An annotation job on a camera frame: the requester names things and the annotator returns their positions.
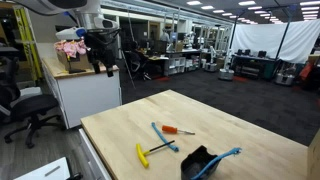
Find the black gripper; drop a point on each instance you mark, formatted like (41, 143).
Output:
(101, 45)

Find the black plastic cup object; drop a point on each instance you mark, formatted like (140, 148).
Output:
(196, 163)

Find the grey mobile robot base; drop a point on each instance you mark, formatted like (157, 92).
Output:
(284, 78)

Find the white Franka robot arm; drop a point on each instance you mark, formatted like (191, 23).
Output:
(63, 5)

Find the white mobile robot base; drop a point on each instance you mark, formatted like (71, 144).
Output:
(226, 73)

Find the black stand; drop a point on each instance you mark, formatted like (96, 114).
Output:
(76, 70)

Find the cardboard box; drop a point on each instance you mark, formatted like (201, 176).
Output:
(75, 61)

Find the white cabinet wooden top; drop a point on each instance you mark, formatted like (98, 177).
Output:
(86, 96)

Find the thin metal tripod pole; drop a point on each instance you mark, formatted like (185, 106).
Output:
(130, 50)

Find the standing person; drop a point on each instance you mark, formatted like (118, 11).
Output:
(164, 36)

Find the white storage bin shelf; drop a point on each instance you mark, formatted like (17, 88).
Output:
(175, 65)

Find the yellow poles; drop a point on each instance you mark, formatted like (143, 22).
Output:
(28, 43)

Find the black office chair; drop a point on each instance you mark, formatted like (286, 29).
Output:
(31, 106)

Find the ceiling light panel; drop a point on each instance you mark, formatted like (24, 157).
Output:
(194, 2)
(207, 7)
(310, 3)
(247, 3)

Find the dark workbench with monitors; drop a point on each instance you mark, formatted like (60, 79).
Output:
(253, 65)

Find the white backdrop sheet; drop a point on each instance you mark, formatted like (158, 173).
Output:
(263, 36)

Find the wooden box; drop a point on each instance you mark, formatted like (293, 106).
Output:
(314, 160)

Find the white wrist camera blue cap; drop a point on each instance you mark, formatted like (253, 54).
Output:
(68, 33)

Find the white table frame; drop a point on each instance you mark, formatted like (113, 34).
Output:
(93, 156)

